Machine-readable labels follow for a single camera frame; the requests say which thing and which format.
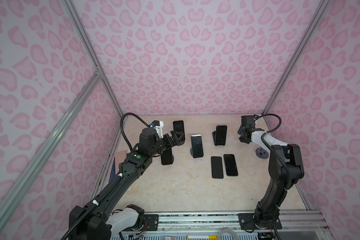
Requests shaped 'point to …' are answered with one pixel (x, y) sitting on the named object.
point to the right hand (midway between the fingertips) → (248, 129)
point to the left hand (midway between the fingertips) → (179, 134)
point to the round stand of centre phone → (191, 151)
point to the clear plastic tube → (228, 230)
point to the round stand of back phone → (181, 143)
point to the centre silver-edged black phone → (197, 146)
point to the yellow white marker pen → (201, 237)
